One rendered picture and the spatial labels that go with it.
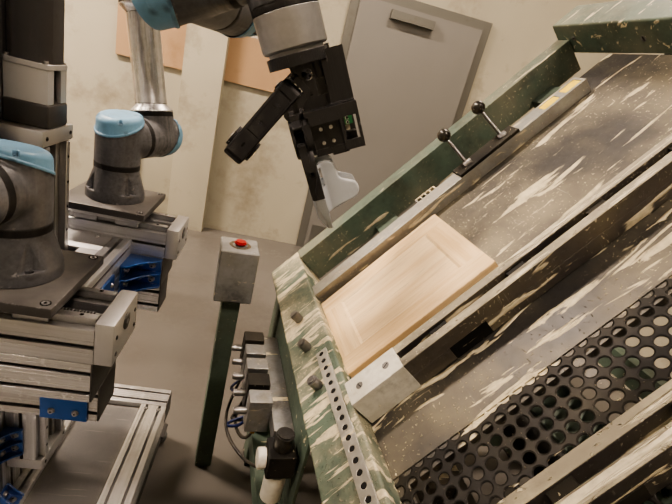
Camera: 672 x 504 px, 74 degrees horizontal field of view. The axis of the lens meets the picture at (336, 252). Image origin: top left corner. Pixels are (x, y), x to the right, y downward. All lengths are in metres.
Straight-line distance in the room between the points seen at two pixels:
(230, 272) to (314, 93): 0.96
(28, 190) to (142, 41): 0.70
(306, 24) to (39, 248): 0.61
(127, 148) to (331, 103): 0.86
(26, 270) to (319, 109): 0.61
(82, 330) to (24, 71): 0.52
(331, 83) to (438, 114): 3.49
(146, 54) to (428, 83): 2.85
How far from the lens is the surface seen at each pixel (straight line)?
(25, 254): 0.92
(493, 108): 1.58
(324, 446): 0.93
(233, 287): 1.45
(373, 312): 1.11
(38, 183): 0.88
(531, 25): 4.32
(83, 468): 1.72
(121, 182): 1.34
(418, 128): 3.97
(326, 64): 0.54
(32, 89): 1.11
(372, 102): 3.87
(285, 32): 0.52
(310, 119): 0.52
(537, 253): 0.93
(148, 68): 1.43
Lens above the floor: 1.49
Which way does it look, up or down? 21 degrees down
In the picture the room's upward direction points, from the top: 15 degrees clockwise
